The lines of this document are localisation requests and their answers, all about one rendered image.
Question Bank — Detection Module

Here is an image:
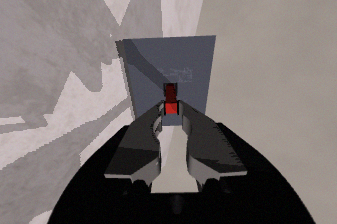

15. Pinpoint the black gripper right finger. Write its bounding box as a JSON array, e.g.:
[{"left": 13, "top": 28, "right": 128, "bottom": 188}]
[{"left": 177, "top": 100, "right": 316, "bottom": 224}]

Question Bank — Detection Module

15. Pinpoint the dark grey sloped panel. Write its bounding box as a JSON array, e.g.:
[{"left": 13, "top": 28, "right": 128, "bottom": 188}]
[{"left": 123, "top": 35, "right": 216, "bottom": 117}]

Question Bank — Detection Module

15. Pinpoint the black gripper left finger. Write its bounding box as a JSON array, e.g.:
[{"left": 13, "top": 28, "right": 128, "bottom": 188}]
[{"left": 47, "top": 100, "right": 166, "bottom": 224}]

